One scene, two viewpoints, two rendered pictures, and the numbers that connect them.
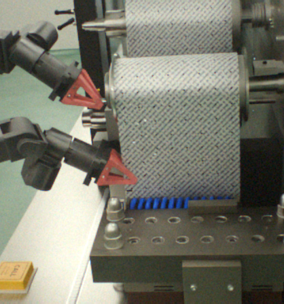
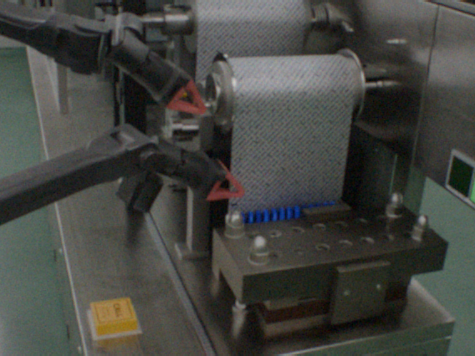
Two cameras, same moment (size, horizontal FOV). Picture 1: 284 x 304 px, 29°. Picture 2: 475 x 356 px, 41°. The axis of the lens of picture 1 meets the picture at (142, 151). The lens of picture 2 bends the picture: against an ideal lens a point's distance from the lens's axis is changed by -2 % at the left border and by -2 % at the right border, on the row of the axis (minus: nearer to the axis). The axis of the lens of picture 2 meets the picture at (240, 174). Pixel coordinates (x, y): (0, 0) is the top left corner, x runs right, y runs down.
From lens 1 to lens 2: 0.54 m
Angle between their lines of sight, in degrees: 26
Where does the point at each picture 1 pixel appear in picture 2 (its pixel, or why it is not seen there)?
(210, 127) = (324, 130)
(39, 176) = (144, 195)
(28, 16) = not seen: outside the picture
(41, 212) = (85, 245)
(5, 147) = (126, 160)
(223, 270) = (375, 270)
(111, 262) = (265, 278)
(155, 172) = (264, 181)
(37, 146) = (160, 158)
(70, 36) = not seen: outside the picture
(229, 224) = (352, 227)
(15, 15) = not seen: outside the picture
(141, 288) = (286, 303)
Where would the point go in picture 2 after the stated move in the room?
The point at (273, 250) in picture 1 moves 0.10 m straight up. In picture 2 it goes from (410, 245) to (419, 195)
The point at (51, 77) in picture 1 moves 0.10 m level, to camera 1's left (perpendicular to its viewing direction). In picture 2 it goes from (160, 78) to (102, 83)
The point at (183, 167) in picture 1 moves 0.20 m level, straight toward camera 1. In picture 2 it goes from (293, 174) to (347, 223)
